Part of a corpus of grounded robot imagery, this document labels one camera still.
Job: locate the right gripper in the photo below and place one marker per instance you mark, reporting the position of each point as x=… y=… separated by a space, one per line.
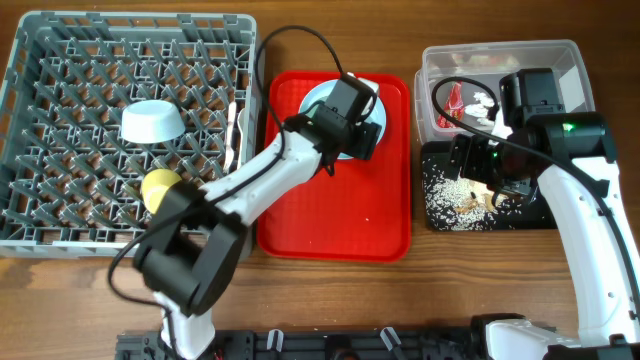
x=467 y=152

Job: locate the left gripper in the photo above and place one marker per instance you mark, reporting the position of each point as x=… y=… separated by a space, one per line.
x=365 y=148

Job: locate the large light blue plate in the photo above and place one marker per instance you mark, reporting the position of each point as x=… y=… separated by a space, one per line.
x=322 y=91

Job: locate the rice and food scraps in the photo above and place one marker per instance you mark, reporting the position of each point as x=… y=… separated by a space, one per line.
x=465 y=205

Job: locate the red snack wrapper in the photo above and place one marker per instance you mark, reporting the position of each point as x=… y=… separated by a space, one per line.
x=454 y=107

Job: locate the white plastic spoon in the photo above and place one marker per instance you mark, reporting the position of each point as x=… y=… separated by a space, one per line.
x=241 y=119

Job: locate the white plastic fork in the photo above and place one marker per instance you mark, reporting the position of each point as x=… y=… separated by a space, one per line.
x=229 y=134

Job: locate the yellow plastic cup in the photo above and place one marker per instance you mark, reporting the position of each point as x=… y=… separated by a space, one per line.
x=155 y=185

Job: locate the small light blue plate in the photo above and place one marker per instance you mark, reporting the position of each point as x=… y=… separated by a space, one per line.
x=151 y=121

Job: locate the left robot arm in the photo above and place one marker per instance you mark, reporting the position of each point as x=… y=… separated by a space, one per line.
x=189 y=254

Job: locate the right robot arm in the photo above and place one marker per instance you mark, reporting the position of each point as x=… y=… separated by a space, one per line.
x=570 y=158

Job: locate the grey dishwasher rack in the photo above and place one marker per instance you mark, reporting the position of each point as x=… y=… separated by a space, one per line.
x=70 y=184

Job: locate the crumpled white tissue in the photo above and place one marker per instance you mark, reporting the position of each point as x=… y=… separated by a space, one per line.
x=479 y=110

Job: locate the black plastic tray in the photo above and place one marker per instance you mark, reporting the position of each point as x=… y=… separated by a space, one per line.
x=536 y=215

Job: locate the red plastic tray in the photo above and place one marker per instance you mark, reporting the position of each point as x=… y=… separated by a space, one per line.
x=363 y=211

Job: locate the clear plastic bin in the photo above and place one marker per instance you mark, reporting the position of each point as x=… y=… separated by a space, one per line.
x=488 y=63

